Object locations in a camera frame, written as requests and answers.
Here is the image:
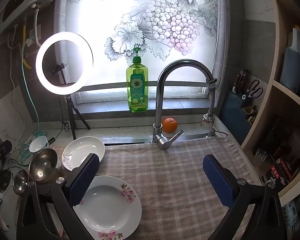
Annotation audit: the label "orange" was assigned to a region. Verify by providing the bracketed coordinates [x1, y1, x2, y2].
[161, 117, 178, 134]

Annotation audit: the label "white plate pink flowers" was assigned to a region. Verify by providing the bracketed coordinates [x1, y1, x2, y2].
[72, 175, 142, 240]

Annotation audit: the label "small steel bowl red outside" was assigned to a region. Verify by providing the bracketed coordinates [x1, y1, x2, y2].
[12, 170, 30, 195]

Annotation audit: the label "blue grey knife block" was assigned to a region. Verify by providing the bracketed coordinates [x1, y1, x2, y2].
[219, 90, 258, 145]

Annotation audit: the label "red black box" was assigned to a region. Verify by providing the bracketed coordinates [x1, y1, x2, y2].
[261, 155, 300, 188]

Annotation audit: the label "white plate grey leaf print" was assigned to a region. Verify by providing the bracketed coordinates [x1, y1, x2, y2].
[62, 136, 106, 172]

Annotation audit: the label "black phone clamp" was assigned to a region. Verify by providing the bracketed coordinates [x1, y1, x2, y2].
[51, 62, 68, 85]

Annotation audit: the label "dark power adapter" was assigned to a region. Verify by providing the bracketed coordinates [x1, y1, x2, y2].
[0, 170, 12, 193]

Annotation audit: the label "yellow pipe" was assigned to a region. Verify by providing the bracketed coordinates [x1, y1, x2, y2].
[21, 25, 32, 69]

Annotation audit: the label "green dish soap bottle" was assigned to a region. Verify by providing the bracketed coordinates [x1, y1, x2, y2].
[126, 47, 149, 113]

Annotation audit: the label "black handled scissors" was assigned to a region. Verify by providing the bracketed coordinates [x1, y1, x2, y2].
[241, 79, 263, 100]

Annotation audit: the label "flexible metal hose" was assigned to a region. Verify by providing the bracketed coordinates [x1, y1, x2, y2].
[32, 4, 40, 48]

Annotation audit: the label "grey water heater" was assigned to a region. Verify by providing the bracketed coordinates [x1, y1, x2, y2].
[0, 0, 57, 36]

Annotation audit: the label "clear drinking glass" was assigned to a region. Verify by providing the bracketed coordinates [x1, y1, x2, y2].
[255, 149, 267, 167]

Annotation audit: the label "steel sink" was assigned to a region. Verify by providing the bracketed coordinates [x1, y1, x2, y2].
[104, 140, 153, 146]

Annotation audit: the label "pink plaid cloth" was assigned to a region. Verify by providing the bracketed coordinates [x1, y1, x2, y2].
[47, 136, 263, 240]

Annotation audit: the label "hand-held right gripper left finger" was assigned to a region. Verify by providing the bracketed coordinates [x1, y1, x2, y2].
[16, 152, 100, 240]

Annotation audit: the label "teal hose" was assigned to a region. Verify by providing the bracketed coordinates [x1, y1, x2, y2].
[20, 20, 50, 160]

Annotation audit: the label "white ring light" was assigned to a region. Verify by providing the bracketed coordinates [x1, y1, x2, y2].
[35, 32, 94, 96]

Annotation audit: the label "wooden handled knife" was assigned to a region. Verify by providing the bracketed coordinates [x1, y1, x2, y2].
[232, 72, 242, 93]
[240, 69, 250, 93]

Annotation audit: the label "white cable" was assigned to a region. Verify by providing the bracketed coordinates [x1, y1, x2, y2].
[5, 25, 40, 155]

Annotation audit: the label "black cable with switch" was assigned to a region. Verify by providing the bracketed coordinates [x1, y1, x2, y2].
[49, 120, 68, 143]

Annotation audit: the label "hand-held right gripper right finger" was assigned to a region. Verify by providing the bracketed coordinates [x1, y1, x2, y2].
[202, 154, 290, 240]

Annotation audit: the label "pale mint ceramic bowl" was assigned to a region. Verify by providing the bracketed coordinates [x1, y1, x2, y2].
[29, 135, 49, 153]

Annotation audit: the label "large stainless steel bowl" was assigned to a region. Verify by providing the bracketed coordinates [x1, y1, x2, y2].
[29, 148, 63, 182]

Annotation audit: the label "grape print window blind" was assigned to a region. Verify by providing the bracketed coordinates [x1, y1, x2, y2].
[65, 0, 219, 87]

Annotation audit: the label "blue plastic jug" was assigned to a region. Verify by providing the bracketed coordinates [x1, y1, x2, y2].
[280, 26, 300, 94]

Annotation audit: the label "wooden shelf unit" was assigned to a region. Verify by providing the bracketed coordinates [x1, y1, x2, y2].
[240, 0, 300, 213]

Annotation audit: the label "chrome faucet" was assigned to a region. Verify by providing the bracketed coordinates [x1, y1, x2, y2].
[151, 59, 218, 151]

